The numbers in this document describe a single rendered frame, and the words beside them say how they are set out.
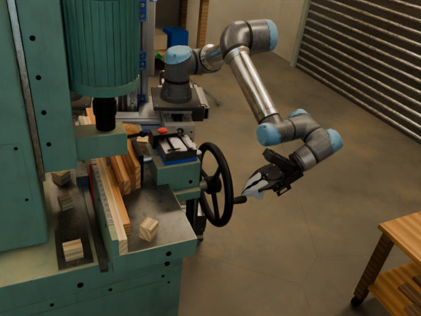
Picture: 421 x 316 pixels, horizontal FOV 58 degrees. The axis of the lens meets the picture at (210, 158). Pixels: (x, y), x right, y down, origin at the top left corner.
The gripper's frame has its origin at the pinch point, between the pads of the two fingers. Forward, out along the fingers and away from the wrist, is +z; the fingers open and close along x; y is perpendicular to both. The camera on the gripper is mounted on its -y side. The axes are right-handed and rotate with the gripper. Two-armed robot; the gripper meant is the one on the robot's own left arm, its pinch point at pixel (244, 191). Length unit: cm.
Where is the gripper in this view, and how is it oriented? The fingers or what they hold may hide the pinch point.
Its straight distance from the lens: 122.6
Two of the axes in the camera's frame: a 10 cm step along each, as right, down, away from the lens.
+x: -3.8, -5.5, 7.4
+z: -8.5, 5.3, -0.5
